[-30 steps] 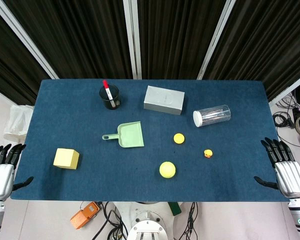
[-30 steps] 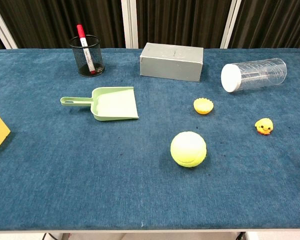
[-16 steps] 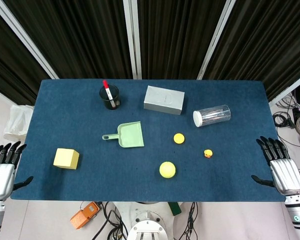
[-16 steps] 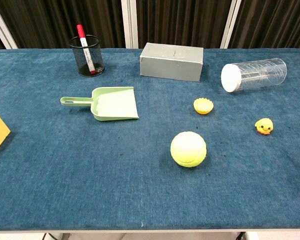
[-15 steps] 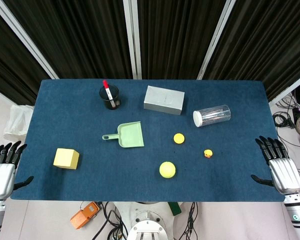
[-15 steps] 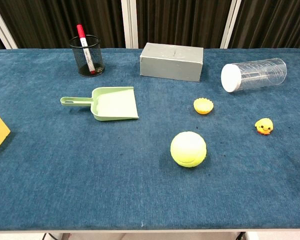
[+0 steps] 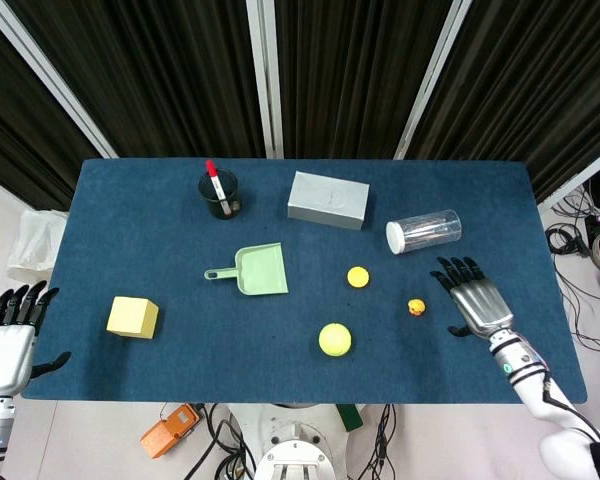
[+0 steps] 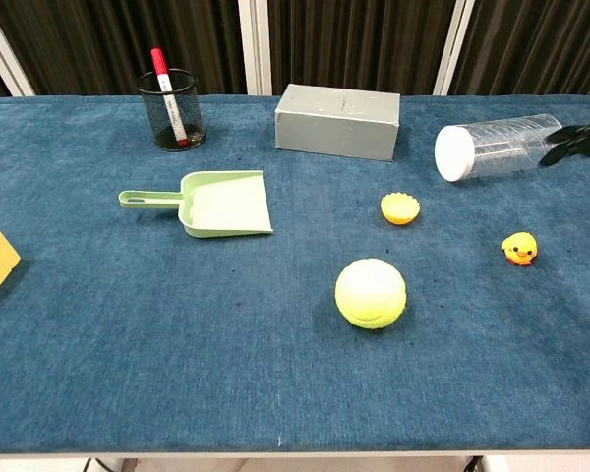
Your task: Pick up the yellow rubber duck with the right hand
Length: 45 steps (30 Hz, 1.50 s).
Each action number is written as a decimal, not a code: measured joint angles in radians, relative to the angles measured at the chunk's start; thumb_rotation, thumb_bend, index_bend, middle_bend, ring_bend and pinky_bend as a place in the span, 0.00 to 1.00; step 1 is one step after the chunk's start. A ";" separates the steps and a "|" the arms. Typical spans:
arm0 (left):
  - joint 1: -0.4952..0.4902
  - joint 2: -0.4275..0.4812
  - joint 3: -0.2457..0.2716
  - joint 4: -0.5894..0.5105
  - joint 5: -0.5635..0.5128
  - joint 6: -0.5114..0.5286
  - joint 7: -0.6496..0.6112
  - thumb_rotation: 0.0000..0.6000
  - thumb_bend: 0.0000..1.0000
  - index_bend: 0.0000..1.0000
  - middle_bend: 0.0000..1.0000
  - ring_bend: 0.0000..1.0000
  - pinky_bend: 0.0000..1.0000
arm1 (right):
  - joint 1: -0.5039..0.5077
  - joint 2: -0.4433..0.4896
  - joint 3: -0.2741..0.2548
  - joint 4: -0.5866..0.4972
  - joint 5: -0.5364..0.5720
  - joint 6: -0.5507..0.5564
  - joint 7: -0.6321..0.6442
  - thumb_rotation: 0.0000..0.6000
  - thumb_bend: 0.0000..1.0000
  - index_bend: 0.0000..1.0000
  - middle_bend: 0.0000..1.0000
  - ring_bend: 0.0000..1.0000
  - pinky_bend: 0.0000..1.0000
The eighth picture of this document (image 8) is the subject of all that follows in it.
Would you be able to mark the clear plastic jar white lid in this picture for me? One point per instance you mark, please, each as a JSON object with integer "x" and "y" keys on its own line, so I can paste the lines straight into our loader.
{"x": 491, "y": 146}

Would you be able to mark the red and white marker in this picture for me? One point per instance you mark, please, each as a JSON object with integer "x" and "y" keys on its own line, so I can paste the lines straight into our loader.
{"x": 166, "y": 93}

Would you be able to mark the yellow duck toy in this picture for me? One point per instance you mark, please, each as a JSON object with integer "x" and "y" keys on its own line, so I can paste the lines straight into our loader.
{"x": 519, "y": 248}

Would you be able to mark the light green plastic dustpan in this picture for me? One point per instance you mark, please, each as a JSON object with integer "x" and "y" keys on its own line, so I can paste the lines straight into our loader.
{"x": 221, "y": 204}

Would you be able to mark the black mesh pen holder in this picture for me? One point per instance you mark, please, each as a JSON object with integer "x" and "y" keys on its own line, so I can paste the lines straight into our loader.
{"x": 173, "y": 112}

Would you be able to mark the yellow fluted cup mould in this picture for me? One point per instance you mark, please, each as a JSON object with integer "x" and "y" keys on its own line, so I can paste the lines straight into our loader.
{"x": 399, "y": 209}

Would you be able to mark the white vertical frame post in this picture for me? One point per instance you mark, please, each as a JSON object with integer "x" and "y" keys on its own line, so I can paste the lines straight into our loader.
{"x": 452, "y": 46}
{"x": 2, "y": 54}
{"x": 254, "y": 46}

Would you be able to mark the yellow-green tennis ball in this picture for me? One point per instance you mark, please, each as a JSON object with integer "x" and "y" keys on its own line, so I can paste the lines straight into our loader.
{"x": 371, "y": 293}

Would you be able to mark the grey rectangular box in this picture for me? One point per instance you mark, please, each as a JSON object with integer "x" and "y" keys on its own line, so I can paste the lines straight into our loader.
{"x": 336, "y": 122}

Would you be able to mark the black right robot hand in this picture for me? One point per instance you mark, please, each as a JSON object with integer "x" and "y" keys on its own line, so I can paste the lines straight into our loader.
{"x": 577, "y": 142}

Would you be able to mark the blue table cloth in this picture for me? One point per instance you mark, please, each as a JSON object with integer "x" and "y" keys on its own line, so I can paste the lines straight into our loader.
{"x": 177, "y": 319}

